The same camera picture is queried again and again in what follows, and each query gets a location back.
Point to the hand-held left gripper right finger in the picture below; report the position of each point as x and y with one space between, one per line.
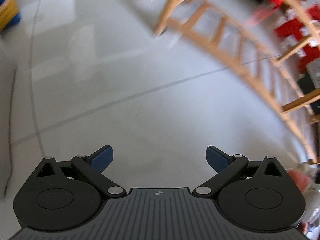
217 158

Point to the black table base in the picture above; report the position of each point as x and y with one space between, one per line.
307 85

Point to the wooden shoe rack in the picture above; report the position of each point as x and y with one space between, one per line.
170 7

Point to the pink plush duck slipper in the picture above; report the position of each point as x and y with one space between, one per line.
298 182

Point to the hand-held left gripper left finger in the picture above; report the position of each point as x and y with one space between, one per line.
101 158

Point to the blue and yellow box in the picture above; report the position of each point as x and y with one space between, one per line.
7 10

